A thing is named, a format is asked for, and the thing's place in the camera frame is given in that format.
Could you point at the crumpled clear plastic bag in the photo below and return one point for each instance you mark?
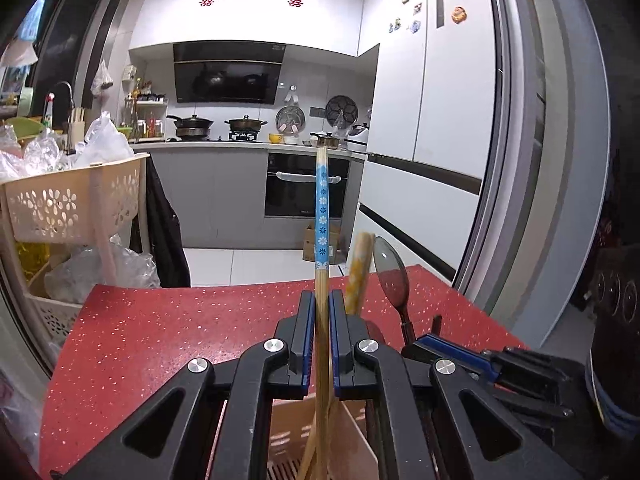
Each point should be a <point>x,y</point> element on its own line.
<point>35,155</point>

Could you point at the tall clear plastic bag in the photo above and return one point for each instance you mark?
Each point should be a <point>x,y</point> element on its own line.
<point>107,140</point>

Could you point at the cardboard box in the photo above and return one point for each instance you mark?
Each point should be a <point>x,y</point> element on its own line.
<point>310,245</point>

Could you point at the blue patterned wooden chopstick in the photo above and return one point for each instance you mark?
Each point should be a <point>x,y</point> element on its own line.
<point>322,210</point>

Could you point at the beige plastic utensil holder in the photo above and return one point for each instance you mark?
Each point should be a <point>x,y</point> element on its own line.
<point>350,440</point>

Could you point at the plain wooden chopstick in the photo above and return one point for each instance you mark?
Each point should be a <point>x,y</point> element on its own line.
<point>309,445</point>

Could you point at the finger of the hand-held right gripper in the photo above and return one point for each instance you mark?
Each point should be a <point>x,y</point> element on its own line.
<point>450,352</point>

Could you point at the black hanging garment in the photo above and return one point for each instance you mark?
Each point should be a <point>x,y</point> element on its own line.
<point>160,230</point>

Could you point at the small steel saucepan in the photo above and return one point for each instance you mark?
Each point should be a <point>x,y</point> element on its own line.
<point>325,141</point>

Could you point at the dark translucent plastic spoon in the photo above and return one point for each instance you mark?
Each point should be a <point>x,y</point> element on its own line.
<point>392,280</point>

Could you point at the white rice cooker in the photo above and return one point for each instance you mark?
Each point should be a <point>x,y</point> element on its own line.
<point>357,137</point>

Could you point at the yellow oil bottle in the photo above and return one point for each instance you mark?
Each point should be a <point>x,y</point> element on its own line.
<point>32,260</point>

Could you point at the hanging white plastic bag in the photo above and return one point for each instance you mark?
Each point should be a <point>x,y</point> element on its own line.
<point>102,80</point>

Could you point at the black range hood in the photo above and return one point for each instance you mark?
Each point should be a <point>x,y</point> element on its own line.
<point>227,75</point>

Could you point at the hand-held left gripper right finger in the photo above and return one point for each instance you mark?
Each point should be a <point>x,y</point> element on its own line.
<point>336,350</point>

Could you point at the seasoning rack with bottles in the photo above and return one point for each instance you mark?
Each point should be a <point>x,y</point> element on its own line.
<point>147,120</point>

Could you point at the dark cooking pot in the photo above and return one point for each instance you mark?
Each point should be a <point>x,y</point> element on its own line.
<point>245,125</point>

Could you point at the black kitchen faucet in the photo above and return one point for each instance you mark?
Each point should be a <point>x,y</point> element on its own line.
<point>65,90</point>

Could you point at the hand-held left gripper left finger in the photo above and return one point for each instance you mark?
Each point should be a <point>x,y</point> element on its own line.
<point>309,350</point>

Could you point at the wooden knife block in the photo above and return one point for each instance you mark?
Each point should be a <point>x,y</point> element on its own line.
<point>76,130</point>

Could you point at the black wok with lid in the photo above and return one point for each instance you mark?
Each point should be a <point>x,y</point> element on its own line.
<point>192,125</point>

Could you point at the clear plastic bag in cart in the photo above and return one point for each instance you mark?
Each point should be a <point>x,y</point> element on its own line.
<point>100,275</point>

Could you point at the yellow bowl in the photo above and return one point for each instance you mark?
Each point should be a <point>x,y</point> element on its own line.
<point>276,138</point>

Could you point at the round metal steamer rack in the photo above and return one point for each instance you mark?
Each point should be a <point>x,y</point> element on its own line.
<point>342,109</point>

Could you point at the white refrigerator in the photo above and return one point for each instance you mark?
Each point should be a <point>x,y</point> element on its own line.
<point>440,110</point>

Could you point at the black built-in oven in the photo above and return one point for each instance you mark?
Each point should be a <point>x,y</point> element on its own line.
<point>295,195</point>

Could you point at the cream plastic storage cart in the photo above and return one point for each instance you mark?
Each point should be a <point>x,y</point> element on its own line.
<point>60,205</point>

